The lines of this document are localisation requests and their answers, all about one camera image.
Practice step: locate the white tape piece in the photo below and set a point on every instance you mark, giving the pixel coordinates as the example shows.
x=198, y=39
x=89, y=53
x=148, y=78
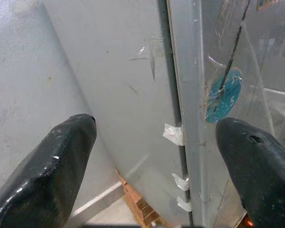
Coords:
x=184, y=204
x=173, y=134
x=181, y=183

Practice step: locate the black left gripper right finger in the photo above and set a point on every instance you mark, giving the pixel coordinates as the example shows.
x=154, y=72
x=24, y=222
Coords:
x=263, y=175

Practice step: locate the round teal sticker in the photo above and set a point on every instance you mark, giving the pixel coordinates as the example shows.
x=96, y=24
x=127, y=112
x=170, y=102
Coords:
x=225, y=102

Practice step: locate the yellow framed sticker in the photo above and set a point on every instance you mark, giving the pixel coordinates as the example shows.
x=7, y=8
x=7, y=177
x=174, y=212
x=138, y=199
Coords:
x=266, y=4

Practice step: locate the fridge door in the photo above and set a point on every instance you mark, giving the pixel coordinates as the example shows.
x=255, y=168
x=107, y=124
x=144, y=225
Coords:
x=192, y=95

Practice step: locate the grey fridge cabinet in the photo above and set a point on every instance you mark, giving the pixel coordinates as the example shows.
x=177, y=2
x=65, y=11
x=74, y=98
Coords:
x=109, y=71

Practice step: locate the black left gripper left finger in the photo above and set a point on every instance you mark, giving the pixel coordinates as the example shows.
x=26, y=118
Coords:
x=42, y=180

